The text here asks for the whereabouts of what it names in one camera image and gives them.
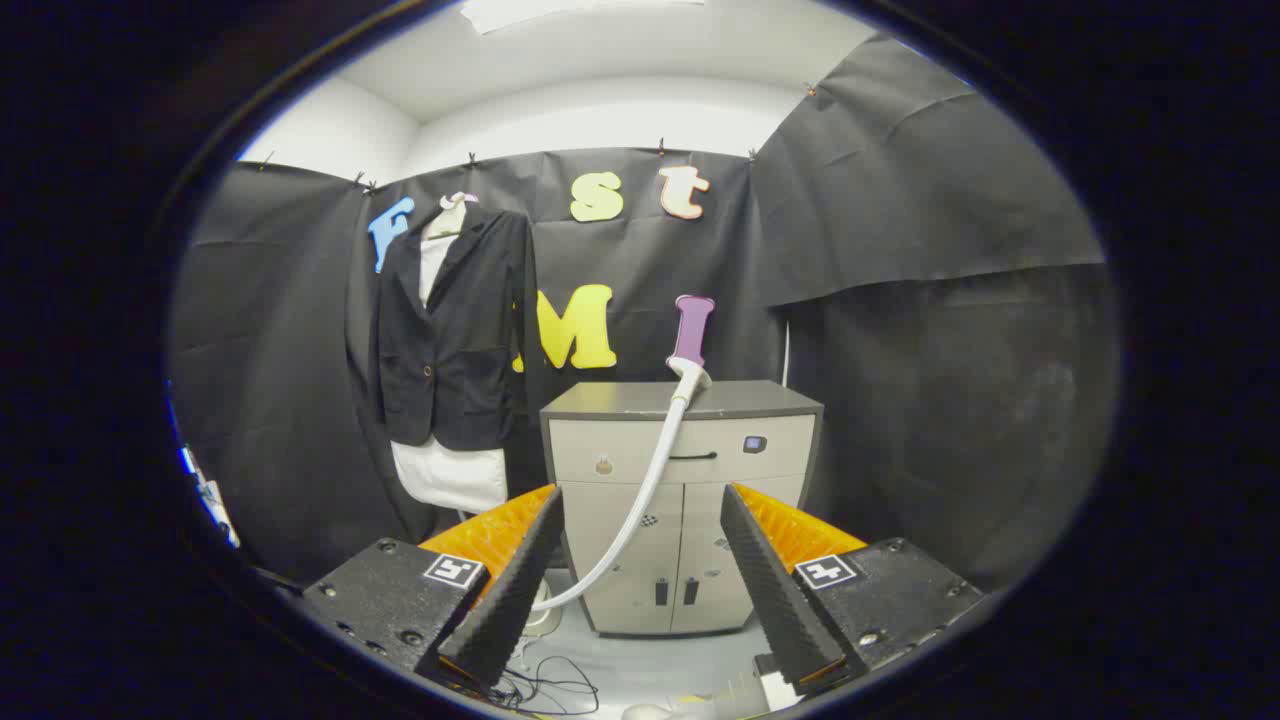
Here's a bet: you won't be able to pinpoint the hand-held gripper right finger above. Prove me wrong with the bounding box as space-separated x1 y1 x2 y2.
720 483 987 691

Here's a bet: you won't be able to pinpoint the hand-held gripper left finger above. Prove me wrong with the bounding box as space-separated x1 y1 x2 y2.
300 484 567 691

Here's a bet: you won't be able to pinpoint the white shirt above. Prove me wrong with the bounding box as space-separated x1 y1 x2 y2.
388 232 511 515

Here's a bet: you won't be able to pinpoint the white garment steamer with hose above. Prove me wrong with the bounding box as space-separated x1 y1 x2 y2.
520 355 714 637

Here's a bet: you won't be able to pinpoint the black suit jacket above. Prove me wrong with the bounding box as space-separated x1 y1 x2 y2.
372 200 541 453

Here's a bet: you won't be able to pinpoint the grey cabinet with drawer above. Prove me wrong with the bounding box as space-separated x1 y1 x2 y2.
540 378 826 639

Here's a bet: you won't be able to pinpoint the black backdrop cloth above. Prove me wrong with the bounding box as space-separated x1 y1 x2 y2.
168 35 1121 591

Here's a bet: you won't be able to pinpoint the black floor cables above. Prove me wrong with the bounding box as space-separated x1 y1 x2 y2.
495 640 601 717

